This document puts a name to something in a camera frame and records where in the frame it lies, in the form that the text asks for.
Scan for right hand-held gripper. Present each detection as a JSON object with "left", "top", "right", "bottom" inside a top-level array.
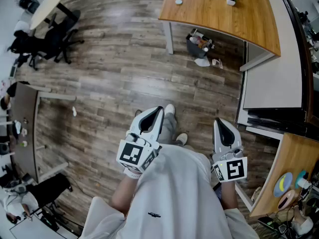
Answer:
[{"left": 211, "top": 118, "right": 248, "bottom": 183}]

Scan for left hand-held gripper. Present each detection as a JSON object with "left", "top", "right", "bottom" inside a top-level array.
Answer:
[{"left": 116, "top": 106, "right": 165, "bottom": 174}]

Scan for person's right forearm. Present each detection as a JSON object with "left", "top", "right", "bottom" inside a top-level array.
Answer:
[{"left": 220, "top": 181, "right": 239, "bottom": 210}]

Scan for person's left forearm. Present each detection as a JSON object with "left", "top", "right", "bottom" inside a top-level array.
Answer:
[{"left": 111, "top": 174, "right": 140, "bottom": 216}]

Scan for person's gray trousers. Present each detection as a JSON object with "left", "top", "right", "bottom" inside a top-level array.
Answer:
[{"left": 158, "top": 112, "right": 197, "bottom": 152}]

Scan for person's right white shoe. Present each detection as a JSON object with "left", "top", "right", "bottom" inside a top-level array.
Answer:
[{"left": 175, "top": 132, "right": 188, "bottom": 145}]

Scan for white wristband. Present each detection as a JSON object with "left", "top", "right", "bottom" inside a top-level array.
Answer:
[{"left": 124, "top": 167, "right": 142, "bottom": 180}]

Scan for cluttered wooden table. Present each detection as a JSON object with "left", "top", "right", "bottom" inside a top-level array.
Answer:
[{"left": 249, "top": 132, "right": 319, "bottom": 218}]

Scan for blue plate with banana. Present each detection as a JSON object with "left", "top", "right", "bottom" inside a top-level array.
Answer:
[{"left": 273, "top": 172, "right": 294, "bottom": 198}]

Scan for person's white shirt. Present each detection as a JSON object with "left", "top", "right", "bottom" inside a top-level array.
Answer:
[{"left": 79, "top": 143, "right": 260, "bottom": 239}]

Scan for teal and white cup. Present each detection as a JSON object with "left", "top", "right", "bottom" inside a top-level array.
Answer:
[{"left": 295, "top": 170, "right": 312, "bottom": 190}]

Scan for pink bowl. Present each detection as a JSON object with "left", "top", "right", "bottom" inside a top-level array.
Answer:
[{"left": 277, "top": 189, "right": 299, "bottom": 210}]

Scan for dark trash bin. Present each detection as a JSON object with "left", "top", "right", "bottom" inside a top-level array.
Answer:
[{"left": 185, "top": 28, "right": 215, "bottom": 59}]

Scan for black office chair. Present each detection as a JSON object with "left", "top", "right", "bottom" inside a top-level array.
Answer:
[
  {"left": 28, "top": 10, "right": 85, "bottom": 71},
  {"left": 26, "top": 173, "right": 73, "bottom": 210}
]

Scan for gray desk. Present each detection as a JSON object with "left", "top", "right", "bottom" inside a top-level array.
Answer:
[{"left": 7, "top": 81, "right": 77, "bottom": 184}]

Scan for wooden office table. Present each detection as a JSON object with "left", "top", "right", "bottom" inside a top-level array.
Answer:
[{"left": 159, "top": 0, "right": 282, "bottom": 72}]

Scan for black chair with bag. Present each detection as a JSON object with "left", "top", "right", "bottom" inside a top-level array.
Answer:
[{"left": 6, "top": 30, "right": 33, "bottom": 68}]

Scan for round beige table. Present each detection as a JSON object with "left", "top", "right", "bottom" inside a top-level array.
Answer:
[{"left": 29, "top": 0, "right": 82, "bottom": 31}]

